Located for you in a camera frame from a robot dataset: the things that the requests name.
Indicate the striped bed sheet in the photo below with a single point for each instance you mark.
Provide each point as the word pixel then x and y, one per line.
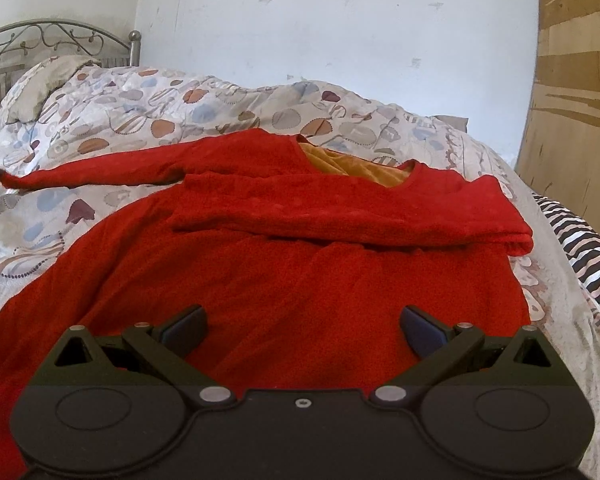
pixel 580 247

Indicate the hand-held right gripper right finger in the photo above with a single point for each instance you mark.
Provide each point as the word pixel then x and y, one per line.
pixel 422 332

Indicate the red knit sweater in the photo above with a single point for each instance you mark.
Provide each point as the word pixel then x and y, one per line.
pixel 280 285

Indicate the orange cloth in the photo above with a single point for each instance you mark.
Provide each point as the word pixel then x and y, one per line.
pixel 352 170

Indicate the wooden wardrobe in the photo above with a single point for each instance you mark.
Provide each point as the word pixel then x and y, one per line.
pixel 580 110

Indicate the metal bed headboard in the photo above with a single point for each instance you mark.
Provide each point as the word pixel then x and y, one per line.
pixel 135 50

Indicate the grey cushion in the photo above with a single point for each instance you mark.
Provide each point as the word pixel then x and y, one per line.
pixel 452 124

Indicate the printed quilt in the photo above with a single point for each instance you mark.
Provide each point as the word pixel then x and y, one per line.
pixel 130 110

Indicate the beige pillow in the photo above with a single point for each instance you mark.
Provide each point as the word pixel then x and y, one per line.
pixel 40 85

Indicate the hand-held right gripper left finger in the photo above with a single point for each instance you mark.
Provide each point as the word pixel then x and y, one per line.
pixel 180 332

